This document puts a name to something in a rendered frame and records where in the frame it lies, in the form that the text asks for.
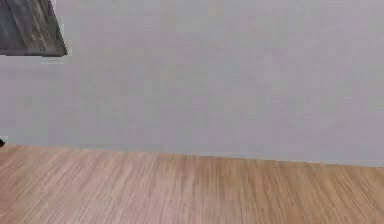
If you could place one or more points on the dark grey wooden table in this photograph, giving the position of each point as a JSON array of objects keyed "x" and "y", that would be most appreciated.
[{"x": 28, "y": 28}]

